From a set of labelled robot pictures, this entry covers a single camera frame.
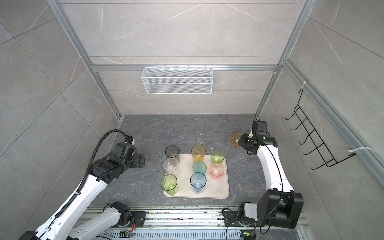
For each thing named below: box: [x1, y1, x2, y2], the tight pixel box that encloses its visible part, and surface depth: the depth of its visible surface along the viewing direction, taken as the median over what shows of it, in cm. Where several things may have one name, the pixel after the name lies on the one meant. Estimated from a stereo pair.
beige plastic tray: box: [176, 154, 230, 199], surface depth 85 cm
